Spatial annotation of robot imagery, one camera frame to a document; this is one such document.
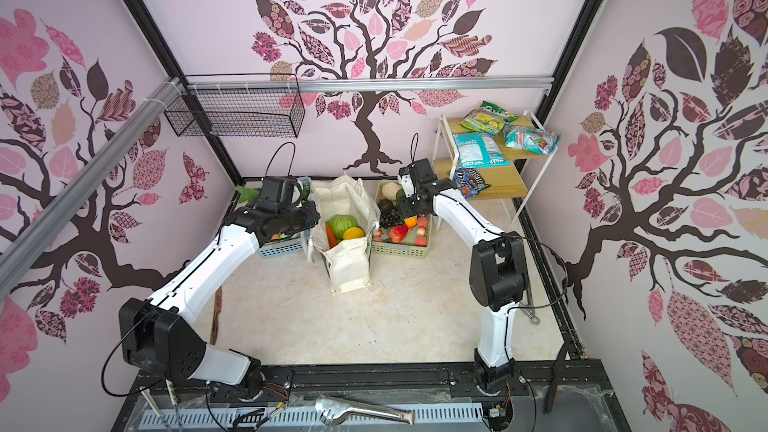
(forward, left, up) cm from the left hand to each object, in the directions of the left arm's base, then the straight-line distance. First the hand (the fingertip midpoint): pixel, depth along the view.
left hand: (321, 219), depth 82 cm
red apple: (+5, -22, -15) cm, 27 cm away
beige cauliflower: (+22, -20, -12) cm, 32 cm away
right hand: (+11, -25, -5) cm, 28 cm away
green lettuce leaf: (+19, +31, -11) cm, 38 cm away
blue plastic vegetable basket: (+1, +13, -16) cm, 20 cm away
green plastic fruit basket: (+5, -29, -18) cm, 35 cm away
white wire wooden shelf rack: (+17, -59, -3) cm, 62 cm away
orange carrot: (+3, -1, -13) cm, 13 cm away
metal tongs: (-43, -6, -13) cm, 46 cm away
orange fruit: (+2, -8, -10) cm, 13 cm away
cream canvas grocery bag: (-11, -8, -5) cm, 15 cm away
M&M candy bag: (+18, -47, -4) cm, 50 cm away
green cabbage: (+6, -3, -11) cm, 13 cm away
